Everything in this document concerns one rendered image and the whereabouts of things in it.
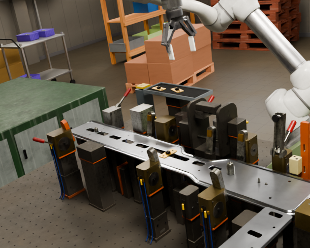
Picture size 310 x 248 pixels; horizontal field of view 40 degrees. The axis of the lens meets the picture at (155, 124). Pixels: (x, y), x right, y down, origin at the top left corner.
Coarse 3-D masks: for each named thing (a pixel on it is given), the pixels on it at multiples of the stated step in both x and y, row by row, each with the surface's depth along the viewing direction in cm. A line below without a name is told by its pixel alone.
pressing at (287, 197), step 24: (120, 144) 205; (144, 144) 201; (168, 144) 197; (168, 168) 176; (192, 168) 172; (240, 168) 167; (264, 168) 163; (240, 192) 151; (264, 192) 148; (288, 192) 146
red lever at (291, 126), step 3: (294, 120) 166; (291, 123) 165; (294, 123) 165; (288, 126) 165; (291, 126) 164; (294, 126) 165; (288, 129) 164; (291, 129) 164; (288, 132) 164; (291, 132) 164; (285, 135) 164; (288, 135) 163; (285, 138) 163; (285, 141) 163; (279, 147) 162; (276, 150) 162; (276, 153) 162
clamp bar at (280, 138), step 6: (276, 114) 158; (282, 114) 156; (276, 120) 155; (282, 120) 156; (276, 126) 159; (282, 126) 157; (276, 132) 160; (282, 132) 158; (276, 138) 161; (282, 138) 158; (276, 144) 162; (282, 144) 159
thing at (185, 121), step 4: (184, 120) 201; (180, 124) 199; (184, 124) 197; (180, 128) 200; (184, 128) 198; (188, 128) 196; (184, 132) 199; (188, 132) 197; (184, 136) 200; (188, 136) 198; (184, 140) 201; (188, 140) 199; (184, 144) 202; (188, 144) 200; (188, 148) 202; (188, 152) 203; (192, 152) 201
